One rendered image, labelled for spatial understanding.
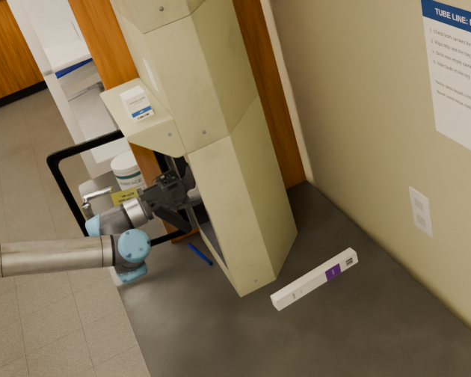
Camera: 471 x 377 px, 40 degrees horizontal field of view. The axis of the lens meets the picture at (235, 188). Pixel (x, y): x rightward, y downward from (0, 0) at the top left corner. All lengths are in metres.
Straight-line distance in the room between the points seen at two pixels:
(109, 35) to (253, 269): 0.72
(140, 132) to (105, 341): 1.98
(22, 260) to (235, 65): 0.67
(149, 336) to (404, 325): 0.67
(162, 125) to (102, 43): 0.39
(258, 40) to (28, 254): 0.88
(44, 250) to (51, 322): 2.09
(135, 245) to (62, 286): 2.30
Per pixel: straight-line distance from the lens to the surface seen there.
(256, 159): 1.65
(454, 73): 1.21
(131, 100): 1.48
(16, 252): 1.51
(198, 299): 1.82
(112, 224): 1.66
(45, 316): 3.65
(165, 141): 1.47
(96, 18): 1.74
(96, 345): 3.31
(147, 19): 1.38
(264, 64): 1.92
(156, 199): 1.68
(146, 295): 1.90
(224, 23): 1.53
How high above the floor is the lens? 2.12
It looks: 32 degrees down
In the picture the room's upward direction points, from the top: 19 degrees counter-clockwise
